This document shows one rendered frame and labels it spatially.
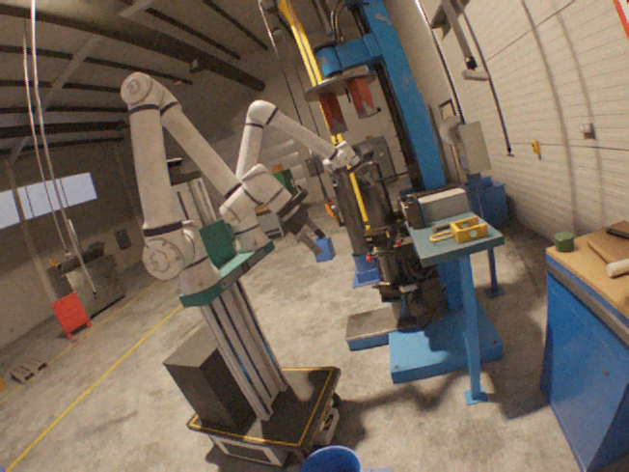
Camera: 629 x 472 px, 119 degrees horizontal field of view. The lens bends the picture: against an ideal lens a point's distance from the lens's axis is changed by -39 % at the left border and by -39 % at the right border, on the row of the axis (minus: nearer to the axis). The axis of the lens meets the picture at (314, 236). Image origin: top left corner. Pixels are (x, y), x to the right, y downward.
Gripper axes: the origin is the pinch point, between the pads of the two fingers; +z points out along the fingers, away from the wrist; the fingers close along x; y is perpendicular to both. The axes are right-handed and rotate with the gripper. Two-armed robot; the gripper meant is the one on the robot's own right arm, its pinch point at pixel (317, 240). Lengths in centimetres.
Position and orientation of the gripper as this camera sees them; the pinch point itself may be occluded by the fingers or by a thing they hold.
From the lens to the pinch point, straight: 106.3
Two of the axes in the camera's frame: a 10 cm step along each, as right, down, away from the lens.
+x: -1.3, 3.9, -9.1
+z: 6.8, 7.1, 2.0
